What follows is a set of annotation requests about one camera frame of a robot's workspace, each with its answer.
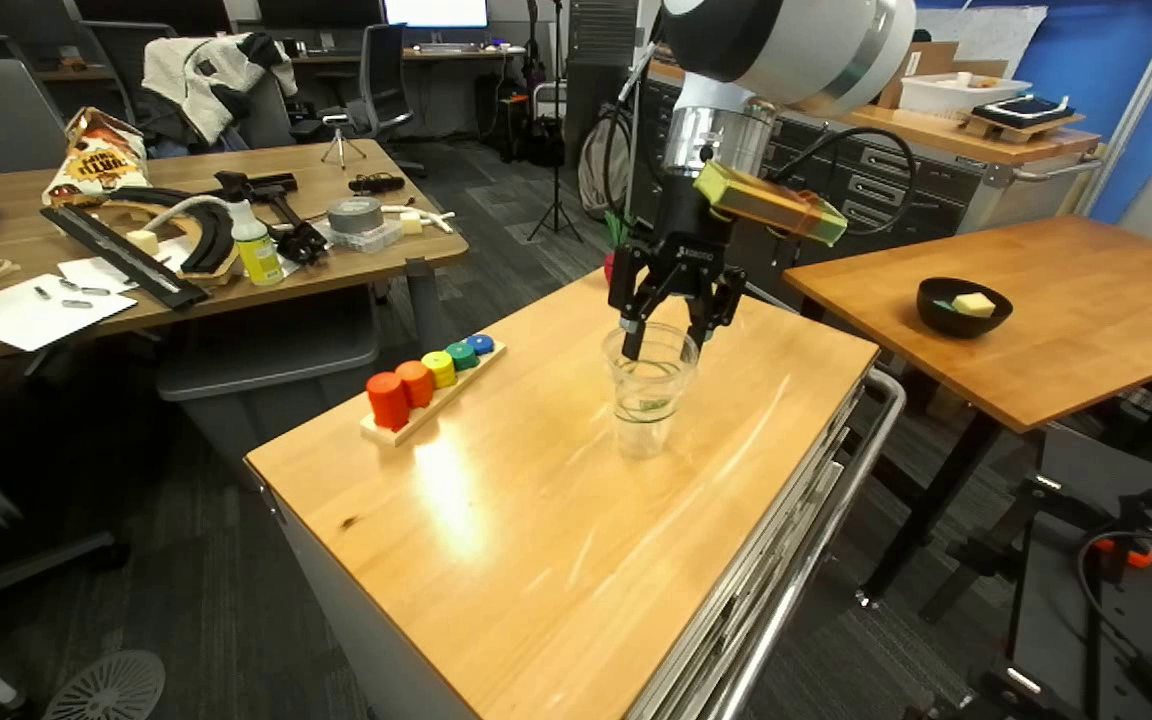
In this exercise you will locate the red cylinder block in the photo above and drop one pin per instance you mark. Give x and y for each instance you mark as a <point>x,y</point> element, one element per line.
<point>384,402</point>

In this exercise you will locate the green cylinder block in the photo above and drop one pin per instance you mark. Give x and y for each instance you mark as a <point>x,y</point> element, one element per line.
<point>463,354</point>

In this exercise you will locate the small black flat object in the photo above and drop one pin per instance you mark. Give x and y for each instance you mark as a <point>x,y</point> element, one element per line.
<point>378,183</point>

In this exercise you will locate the black office chair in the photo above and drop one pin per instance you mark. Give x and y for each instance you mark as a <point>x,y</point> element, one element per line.
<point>384,64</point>

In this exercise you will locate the small white parts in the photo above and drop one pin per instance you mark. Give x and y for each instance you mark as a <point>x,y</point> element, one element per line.
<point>419,218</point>

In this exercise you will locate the wooden table black legs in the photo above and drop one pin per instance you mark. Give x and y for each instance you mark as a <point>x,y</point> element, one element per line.
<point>1098,284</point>

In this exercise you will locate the blue cylinder block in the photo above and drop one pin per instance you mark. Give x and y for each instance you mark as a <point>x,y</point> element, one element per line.
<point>480,347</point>

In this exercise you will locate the white plastic bin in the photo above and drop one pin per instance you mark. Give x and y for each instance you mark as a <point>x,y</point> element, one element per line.
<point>970,99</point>

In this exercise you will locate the white curved tube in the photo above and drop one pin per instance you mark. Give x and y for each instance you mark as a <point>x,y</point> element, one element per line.
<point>178,208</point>

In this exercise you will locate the black handheld tool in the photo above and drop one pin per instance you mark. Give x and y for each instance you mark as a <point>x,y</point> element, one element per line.
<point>256,186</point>

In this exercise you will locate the wooden office desk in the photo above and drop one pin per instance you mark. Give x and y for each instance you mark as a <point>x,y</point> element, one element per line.
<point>182,161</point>

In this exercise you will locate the yellow food piece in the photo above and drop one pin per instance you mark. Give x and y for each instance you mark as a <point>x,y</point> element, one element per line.
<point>974,307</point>

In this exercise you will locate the long black bar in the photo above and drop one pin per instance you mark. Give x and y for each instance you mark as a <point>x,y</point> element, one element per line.
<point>122,259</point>

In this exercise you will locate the grey tape roll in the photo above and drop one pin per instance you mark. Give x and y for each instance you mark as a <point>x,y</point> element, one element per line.
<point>357,223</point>

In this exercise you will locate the snack chip bag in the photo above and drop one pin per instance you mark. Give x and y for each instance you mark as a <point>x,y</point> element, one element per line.
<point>97,161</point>

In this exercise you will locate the clear bottle yellow liquid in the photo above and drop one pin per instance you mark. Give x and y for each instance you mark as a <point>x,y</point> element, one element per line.
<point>256,259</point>

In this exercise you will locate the cardboard piece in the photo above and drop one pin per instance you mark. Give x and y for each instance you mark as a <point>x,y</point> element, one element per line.
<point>937,60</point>

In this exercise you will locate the grey cart cabinet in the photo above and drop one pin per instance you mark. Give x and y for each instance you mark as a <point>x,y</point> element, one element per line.
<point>321,601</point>

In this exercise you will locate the white board panel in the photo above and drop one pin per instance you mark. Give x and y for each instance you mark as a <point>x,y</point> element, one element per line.
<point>989,33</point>

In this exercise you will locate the black tripod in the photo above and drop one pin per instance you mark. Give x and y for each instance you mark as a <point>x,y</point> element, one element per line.
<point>556,161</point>

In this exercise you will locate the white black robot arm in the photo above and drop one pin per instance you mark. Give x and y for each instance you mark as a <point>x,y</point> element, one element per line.
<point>802,43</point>

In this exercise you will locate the black equipment stand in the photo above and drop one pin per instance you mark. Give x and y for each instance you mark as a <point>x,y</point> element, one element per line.
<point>1110,643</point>

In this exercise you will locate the yellow green wrist camera box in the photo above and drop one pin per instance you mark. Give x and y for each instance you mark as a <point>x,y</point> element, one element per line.
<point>771,203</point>

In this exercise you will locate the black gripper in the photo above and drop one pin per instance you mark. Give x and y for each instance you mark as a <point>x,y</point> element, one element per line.
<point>677,224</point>

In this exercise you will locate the grey drawer cabinet wooden top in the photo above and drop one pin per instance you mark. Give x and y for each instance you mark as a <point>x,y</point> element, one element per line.
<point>961,186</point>

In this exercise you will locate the white black jacket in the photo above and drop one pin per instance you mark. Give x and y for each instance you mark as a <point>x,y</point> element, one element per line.
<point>197,83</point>

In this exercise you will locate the wooden block tray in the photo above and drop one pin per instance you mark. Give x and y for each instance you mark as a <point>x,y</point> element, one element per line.
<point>439,402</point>

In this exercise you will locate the grey round floor fan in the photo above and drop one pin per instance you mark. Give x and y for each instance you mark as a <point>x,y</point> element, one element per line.
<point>105,684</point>

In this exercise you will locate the orange black connector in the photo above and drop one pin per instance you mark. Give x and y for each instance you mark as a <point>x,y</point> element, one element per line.
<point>1121,555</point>

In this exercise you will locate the black clamp object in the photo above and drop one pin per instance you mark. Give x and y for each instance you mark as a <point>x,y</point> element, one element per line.
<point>300,242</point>

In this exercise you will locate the small red round object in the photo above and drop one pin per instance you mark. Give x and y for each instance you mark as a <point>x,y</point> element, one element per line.
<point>608,268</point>

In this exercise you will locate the orange cylinder block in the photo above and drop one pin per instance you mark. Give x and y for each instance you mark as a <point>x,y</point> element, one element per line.
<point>419,387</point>

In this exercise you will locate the stacked tablet and tray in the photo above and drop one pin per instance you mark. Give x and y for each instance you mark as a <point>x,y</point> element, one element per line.
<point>1021,118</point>

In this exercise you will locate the black bowl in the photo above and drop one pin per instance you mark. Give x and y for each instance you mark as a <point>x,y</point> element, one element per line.
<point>961,323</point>

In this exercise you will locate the white paper sheet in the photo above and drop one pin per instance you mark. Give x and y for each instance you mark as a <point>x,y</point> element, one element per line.
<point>29,316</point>

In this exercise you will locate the yellow cylinder block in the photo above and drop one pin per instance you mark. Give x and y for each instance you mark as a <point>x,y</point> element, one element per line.
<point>439,369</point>

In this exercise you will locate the grey bench seat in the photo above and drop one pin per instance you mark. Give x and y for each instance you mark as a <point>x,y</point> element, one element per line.
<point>270,354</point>

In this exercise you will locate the small white paper note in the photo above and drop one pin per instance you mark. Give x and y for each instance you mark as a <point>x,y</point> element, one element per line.
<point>92,276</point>

